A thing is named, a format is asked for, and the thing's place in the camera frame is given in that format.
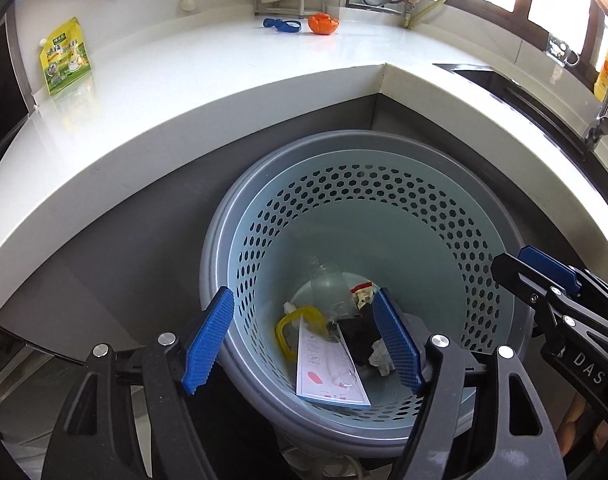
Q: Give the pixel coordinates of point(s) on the white tissue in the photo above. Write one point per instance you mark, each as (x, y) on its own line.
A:
(381, 357)

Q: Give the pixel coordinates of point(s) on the chrome faucet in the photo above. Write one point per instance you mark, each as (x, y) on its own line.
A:
(604, 120)

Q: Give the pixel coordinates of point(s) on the dark grey cloth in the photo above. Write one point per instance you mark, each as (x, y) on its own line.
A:
(356, 340)

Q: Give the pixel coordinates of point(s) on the steel kitchen sink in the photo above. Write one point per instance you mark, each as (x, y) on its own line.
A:
(509, 85)

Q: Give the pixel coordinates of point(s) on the clear plastic bottle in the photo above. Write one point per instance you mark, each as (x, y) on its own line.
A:
(329, 290)

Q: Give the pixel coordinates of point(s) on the person's right hand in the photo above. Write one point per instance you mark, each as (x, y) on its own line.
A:
(566, 430)

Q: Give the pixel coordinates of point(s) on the yellow rimmed clear lid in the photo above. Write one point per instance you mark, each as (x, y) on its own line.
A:
(282, 340)

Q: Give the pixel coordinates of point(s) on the blue plastic clip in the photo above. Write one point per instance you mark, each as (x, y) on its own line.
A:
(284, 27)

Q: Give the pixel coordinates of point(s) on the orange crumpled wrapper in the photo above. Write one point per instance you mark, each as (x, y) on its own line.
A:
(323, 24)

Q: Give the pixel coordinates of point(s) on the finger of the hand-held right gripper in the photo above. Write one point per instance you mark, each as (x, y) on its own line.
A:
(551, 270)
(519, 275)

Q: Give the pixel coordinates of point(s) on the grey perforated waste basket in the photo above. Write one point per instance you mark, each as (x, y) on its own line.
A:
(334, 200)

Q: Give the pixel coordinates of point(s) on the dark brown window frame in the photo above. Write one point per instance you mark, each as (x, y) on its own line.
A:
(514, 5)

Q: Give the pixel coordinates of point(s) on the small red white wrapper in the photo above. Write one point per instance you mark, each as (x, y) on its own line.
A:
(363, 295)

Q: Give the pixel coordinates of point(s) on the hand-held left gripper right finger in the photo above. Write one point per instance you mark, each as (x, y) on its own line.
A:
(396, 345)

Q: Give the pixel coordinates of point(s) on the pink white box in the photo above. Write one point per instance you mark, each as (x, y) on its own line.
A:
(329, 375)

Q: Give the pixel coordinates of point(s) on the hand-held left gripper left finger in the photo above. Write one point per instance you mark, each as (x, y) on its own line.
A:
(208, 345)

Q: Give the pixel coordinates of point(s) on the yellow green spout pouch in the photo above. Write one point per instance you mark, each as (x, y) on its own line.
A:
(63, 60)

